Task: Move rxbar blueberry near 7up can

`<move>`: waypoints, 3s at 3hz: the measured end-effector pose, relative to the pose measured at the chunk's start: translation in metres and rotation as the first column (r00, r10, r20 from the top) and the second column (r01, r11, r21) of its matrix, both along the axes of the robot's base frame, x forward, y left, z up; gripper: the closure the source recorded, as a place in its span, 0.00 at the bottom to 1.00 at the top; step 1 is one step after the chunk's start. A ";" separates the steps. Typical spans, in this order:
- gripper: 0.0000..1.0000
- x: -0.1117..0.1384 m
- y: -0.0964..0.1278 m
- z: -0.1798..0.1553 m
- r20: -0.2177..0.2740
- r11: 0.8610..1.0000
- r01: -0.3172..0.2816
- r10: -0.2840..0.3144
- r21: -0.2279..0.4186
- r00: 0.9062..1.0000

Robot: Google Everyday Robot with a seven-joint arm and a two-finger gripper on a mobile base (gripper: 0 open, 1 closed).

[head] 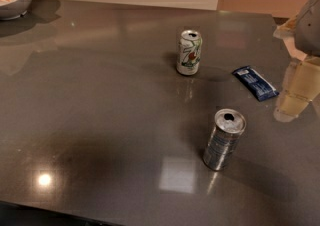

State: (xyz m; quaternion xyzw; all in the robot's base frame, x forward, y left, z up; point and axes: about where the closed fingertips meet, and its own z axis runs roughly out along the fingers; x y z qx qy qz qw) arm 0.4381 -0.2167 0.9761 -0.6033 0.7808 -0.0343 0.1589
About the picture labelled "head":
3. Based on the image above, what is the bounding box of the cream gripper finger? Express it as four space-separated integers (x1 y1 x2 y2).
273 16 307 61

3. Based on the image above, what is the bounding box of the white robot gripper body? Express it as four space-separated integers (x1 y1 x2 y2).
294 0 320 57

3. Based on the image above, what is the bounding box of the blue rxbar blueberry wrapper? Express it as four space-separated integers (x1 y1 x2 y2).
232 66 279 102

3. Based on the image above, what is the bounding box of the white green 7up can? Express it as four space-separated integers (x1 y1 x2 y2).
176 30 202 76

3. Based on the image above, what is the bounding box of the silver blue energy drink can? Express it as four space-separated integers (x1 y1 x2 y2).
203 108 246 171

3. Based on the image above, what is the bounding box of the silver metal fruit bowl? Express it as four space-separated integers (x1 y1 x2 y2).
0 0 32 20

